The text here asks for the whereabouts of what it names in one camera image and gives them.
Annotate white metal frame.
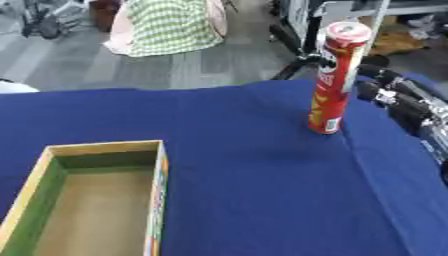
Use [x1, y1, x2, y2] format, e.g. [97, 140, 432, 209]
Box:
[313, 0, 448, 58]

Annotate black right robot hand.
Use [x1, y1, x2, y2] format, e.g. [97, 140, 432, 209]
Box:
[353, 63, 448, 137]

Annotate black tripod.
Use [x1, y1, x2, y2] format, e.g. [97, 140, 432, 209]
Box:
[267, 0, 329, 81]

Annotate open cardboard box green inside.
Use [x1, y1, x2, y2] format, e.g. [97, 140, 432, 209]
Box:
[0, 139, 172, 256]

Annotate tall red chips can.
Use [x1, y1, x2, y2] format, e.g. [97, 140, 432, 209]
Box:
[306, 21, 375, 135]

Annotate brown wooden cabinet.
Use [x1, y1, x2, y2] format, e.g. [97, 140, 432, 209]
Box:
[87, 0, 123, 33]

